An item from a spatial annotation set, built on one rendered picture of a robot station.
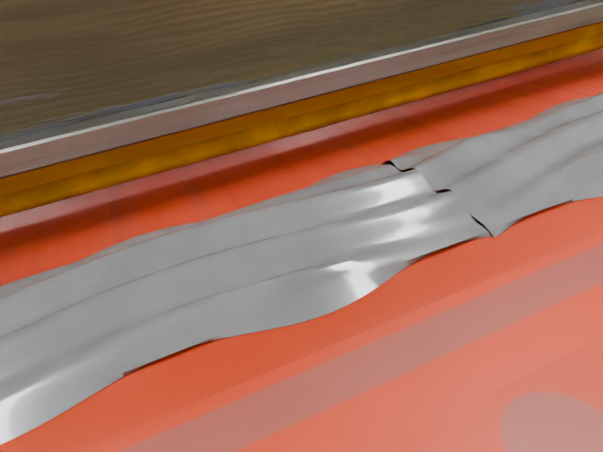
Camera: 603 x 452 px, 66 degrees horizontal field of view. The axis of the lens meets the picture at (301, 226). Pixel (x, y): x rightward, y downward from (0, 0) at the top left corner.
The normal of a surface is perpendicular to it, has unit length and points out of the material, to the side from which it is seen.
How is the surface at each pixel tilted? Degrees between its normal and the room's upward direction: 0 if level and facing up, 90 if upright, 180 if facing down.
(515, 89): 0
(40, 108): 90
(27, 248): 0
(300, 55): 90
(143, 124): 90
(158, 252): 33
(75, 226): 0
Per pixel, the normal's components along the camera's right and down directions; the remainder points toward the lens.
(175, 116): 0.38, 0.44
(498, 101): -0.14, -0.84
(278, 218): 0.02, -0.46
